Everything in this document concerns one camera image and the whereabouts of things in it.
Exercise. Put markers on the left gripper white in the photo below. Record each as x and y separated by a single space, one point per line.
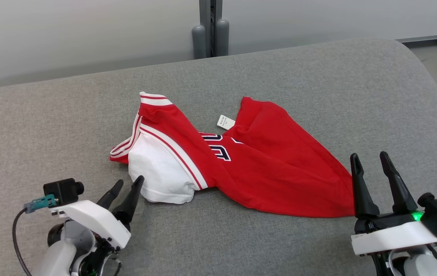
95 220

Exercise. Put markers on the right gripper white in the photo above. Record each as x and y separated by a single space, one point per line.
391 235

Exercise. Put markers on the red basketball jersey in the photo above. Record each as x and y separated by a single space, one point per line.
272 168

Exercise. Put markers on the grey partition post with feet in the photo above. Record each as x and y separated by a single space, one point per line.
211 27

